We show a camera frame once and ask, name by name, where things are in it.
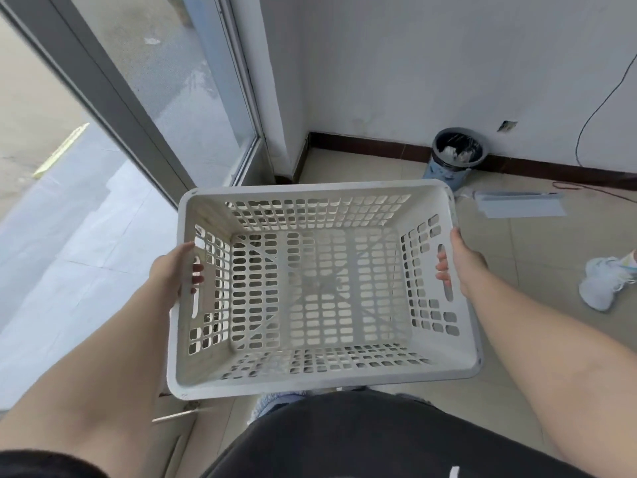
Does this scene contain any metal door handle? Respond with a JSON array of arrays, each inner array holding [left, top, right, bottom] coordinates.
[[151, 400, 201, 425]]

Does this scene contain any grey flat paper sheet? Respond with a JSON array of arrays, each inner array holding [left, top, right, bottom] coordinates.
[[468, 190, 568, 220]]

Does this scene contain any white sneaker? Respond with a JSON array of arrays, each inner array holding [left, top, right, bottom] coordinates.
[[579, 251, 637, 312]]

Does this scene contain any blue grey trash bin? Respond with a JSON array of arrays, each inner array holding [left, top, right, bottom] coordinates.
[[424, 127, 487, 191]]

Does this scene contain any white plastic slotted basket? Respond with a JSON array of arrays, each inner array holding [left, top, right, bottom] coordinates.
[[167, 180, 484, 400]]

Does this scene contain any grey metal window frame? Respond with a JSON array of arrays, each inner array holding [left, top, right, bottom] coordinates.
[[0, 0, 265, 210]]

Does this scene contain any person's left hand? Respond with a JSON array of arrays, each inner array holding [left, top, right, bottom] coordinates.
[[148, 241, 206, 314]]

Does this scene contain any white crumpled trash paper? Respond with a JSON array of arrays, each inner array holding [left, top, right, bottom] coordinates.
[[439, 136, 479, 164]]

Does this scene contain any thin black cable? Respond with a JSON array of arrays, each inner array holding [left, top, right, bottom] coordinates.
[[575, 58, 637, 166]]

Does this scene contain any black shirt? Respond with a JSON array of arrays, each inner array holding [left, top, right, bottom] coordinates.
[[0, 387, 600, 478]]

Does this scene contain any red cable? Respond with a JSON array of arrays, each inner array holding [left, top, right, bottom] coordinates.
[[551, 181, 637, 204]]

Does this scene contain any dark brown baseboard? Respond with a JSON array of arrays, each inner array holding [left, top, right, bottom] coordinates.
[[290, 131, 637, 191]]

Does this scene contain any person's right forearm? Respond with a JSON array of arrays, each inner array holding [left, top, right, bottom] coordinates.
[[462, 264, 637, 478]]

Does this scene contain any person's right hand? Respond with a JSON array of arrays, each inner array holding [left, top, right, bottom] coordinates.
[[435, 227, 491, 299]]

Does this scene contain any person's left forearm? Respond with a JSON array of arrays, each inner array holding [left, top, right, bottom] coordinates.
[[0, 275, 181, 456]]

